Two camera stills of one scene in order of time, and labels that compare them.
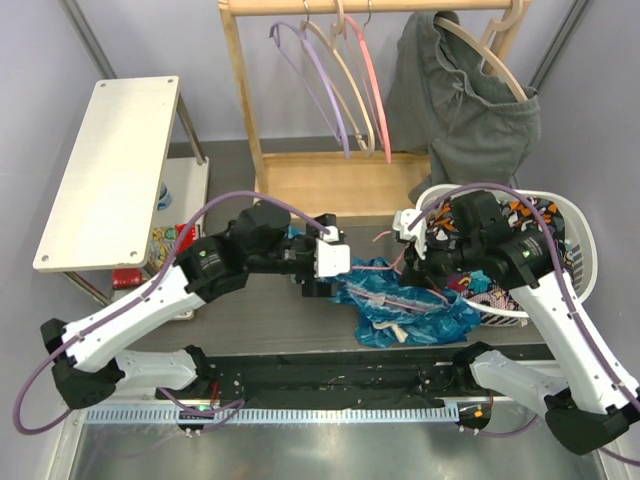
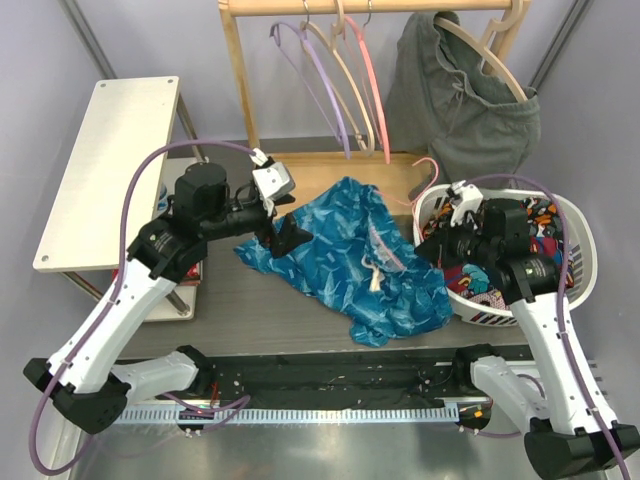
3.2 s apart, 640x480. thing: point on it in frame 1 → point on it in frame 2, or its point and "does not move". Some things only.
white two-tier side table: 133,167 does not move
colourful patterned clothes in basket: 524,213 does not move
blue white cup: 165,199 does not move
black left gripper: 312,285 → 289,234
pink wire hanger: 393,266 → 407,203
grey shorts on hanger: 446,98 does not move
